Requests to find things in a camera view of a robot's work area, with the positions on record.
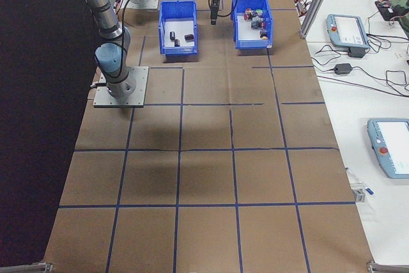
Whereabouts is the blue plastic push-button bin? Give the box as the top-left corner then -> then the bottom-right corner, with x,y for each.
230,0 -> 275,51

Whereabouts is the blue plastic battery bin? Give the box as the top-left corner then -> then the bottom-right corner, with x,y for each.
158,0 -> 201,56

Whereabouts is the small grey adapter box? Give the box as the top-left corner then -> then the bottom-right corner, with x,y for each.
297,0 -> 311,17

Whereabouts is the small grey cardboard box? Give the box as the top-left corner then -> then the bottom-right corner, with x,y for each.
351,185 -> 367,204

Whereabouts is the grey teach pendant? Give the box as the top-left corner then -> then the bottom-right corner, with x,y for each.
325,13 -> 371,53
366,118 -> 409,180

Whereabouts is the black power adapter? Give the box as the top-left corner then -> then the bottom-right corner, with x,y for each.
333,63 -> 353,75

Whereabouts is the small black adapter block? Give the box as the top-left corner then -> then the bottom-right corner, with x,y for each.
347,47 -> 367,59

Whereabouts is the white side table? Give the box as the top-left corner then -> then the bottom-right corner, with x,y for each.
282,0 -> 409,267

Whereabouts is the black electronics board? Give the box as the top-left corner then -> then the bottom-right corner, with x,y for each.
374,0 -> 399,22

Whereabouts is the white pen with blue cap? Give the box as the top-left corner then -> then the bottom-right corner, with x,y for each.
346,166 -> 374,196

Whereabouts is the aluminium profile post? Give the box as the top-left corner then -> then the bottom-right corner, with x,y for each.
299,0 -> 340,40

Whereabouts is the looped black adapter cable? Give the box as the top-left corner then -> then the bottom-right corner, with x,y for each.
311,44 -> 350,73

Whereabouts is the long black cable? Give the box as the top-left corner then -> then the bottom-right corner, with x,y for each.
315,74 -> 409,98

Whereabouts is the black frame cover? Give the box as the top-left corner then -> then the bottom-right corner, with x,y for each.
0,0 -> 103,269

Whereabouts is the metal table frame bracket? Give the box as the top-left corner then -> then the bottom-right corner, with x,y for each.
366,260 -> 409,273
0,261 -> 52,273

